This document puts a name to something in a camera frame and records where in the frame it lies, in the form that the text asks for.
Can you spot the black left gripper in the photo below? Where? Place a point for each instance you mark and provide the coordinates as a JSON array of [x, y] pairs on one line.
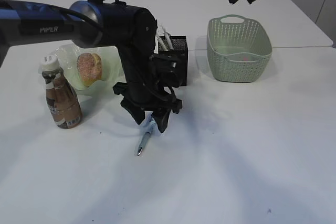
[[143, 88]]

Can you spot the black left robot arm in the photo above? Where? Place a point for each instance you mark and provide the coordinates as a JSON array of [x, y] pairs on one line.
[[24, 23]]

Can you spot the blue grip white pen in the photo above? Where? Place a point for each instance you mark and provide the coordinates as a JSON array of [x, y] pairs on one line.
[[145, 137]]

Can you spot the green wavy glass plate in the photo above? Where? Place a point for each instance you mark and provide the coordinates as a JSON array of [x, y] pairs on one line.
[[111, 67]]

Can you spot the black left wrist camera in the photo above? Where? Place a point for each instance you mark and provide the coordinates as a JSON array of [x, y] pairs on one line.
[[167, 70]]

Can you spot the black mesh pen holder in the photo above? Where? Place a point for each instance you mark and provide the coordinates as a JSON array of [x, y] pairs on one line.
[[180, 50]]

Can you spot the sugared bread roll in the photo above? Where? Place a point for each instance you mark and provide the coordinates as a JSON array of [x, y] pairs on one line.
[[89, 67]]

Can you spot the beige patterned pen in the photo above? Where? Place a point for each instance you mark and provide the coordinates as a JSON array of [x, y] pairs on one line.
[[161, 43]]

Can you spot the brown coffee drink bottle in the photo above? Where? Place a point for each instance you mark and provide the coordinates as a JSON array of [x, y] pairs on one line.
[[61, 98]]

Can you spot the grey grip patterned pen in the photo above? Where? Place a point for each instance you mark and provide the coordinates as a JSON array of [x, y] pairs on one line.
[[167, 37]]

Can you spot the green plastic woven basket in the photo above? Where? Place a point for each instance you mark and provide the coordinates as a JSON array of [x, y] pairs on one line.
[[231, 38]]

